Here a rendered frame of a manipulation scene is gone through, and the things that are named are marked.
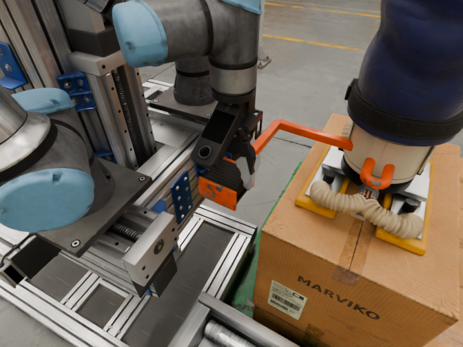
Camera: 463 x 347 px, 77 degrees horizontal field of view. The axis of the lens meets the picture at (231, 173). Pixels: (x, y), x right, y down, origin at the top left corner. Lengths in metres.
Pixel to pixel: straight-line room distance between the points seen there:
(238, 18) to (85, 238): 0.46
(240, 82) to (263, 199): 1.62
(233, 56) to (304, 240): 0.43
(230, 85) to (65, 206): 0.29
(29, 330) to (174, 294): 0.75
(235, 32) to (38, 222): 0.36
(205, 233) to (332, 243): 0.98
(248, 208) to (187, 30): 1.65
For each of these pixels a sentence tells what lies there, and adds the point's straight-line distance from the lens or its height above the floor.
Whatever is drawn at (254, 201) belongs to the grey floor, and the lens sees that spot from 2.00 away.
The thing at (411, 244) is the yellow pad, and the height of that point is 0.97.
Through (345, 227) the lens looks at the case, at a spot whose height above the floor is 0.94.
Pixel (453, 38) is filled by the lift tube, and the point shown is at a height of 1.35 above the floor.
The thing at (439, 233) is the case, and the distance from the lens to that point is 0.83.
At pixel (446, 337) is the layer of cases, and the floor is 0.54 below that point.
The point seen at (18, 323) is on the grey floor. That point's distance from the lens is 1.90.
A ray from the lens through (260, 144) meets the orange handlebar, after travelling 0.68.
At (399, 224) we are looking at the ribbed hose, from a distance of 0.67.
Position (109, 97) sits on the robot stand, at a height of 1.16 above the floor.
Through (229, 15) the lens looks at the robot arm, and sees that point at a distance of 0.42.
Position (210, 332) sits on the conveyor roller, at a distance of 1.00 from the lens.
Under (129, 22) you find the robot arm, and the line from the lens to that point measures 0.39.
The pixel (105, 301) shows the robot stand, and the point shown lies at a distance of 1.51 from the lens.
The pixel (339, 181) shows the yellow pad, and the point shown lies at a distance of 0.80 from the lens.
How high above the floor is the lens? 1.49
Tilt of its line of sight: 43 degrees down
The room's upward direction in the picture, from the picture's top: straight up
